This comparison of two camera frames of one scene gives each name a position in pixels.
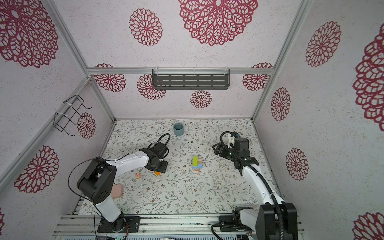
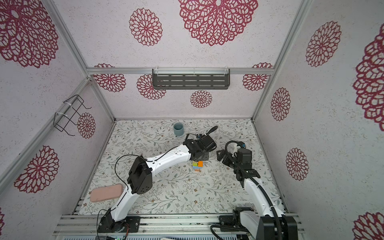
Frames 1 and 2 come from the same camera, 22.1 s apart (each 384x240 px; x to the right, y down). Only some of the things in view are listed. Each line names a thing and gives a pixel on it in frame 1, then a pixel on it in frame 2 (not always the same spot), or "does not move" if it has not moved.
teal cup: x=178 y=129 does not move
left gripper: x=163 y=168 → x=205 y=158
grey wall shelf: x=191 y=78 does not move
